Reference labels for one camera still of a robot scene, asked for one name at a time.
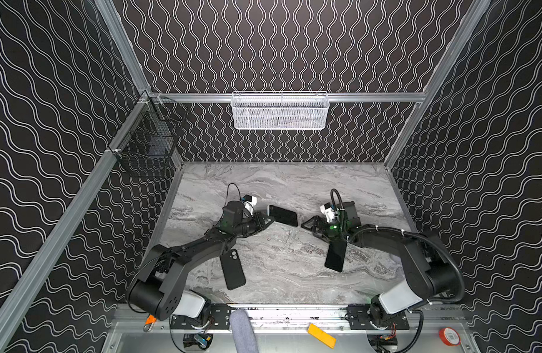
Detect blue phone black screen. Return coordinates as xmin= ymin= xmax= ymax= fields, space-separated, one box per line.
xmin=268 ymin=204 xmax=298 ymax=227

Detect black phone case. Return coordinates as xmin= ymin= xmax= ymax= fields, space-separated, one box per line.
xmin=220 ymin=249 xmax=247 ymax=291

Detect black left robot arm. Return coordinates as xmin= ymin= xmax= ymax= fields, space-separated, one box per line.
xmin=126 ymin=201 xmax=275 ymax=320

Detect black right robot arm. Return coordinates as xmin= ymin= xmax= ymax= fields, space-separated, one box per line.
xmin=301 ymin=202 xmax=465 ymax=329

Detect yellow plastic piece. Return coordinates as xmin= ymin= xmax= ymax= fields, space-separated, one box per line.
xmin=307 ymin=324 xmax=337 ymax=349

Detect red tape roll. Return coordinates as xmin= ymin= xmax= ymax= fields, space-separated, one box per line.
xmin=439 ymin=327 xmax=461 ymax=347

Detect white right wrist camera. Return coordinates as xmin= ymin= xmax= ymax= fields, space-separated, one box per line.
xmin=320 ymin=203 xmax=338 ymax=224

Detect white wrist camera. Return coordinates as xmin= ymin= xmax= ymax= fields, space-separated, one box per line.
xmin=241 ymin=194 xmax=258 ymax=215
xmin=320 ymin=203 xmax=338 ymax=224

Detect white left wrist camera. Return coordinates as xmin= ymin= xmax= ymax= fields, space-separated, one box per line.
xmin=241 ymin=194 xmax=258 ymax=215

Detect white wire mesh basket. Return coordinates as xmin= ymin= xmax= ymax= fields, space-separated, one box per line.
xmin=231 ymin=91 xmax=330 ymax=130

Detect grey cloth front rail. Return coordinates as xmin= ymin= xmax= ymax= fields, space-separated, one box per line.
xmin=230 ymin=309 xmax=259 ymax=353

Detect black wire mesh basket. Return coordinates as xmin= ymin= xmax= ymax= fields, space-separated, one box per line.
xmin=113 ymin=91 xmax=190 ymax=179

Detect orange handled tool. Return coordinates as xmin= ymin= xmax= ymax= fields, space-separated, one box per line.
xmin=143 ymin=315 xmax=157 ymax=332

